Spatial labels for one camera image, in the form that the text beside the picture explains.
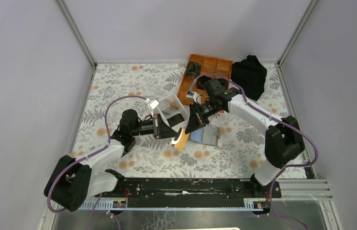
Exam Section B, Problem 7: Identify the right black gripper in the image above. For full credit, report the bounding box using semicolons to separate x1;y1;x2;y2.
185;98;222;135

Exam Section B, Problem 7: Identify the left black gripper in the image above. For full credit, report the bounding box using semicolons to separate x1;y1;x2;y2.
131;115;180;140

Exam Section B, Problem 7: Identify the grey leather card holder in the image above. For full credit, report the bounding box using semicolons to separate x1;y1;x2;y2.
190;126;220;146

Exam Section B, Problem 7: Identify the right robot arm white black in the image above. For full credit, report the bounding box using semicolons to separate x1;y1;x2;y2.
185;87;305;197

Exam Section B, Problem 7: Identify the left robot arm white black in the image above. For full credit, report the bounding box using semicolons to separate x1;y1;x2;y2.
44;109;183;213

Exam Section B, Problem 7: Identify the white plastic card tray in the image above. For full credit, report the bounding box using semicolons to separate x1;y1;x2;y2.
156;93;189;129

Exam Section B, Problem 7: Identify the stack of cards in tray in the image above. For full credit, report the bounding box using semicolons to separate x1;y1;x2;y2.
159;99;179;114

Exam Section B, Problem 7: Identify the rolled dark sock middle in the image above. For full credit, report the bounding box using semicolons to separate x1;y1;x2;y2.
196;76;211;90

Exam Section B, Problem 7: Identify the rolled dark sock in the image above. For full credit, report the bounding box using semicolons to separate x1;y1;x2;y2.
217;78;228;89
185;61;201;78
196;76;211;90

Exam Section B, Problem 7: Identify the rolled dark sock right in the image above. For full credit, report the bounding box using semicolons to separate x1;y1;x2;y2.
217;78;228;89

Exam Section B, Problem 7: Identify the rolled dark sock top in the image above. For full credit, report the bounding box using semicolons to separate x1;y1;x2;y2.
185;61;201;78

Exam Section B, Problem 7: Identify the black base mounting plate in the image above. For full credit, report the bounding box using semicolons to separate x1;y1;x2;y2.
102;175;282;199

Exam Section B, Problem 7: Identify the orange wooden compartment box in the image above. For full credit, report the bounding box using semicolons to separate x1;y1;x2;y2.
177;54;233;105

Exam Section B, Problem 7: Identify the floral table mat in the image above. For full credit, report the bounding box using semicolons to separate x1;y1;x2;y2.
66;63;308;179

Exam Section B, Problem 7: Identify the black cloth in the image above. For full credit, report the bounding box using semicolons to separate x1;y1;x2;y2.
231;55;268;101

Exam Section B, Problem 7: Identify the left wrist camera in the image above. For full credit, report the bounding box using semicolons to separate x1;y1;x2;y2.
146;98;159;110

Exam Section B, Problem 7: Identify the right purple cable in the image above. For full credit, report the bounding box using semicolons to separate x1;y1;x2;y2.
187;73;319;230

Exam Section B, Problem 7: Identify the purple cable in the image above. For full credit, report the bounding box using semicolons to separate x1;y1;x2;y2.
187;73;319;230
46;95;151;230

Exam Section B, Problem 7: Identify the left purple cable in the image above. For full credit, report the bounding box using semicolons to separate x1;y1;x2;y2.
46;95;151;230

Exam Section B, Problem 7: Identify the white slotted cable duct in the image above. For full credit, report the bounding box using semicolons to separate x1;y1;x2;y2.
78;199;267;212

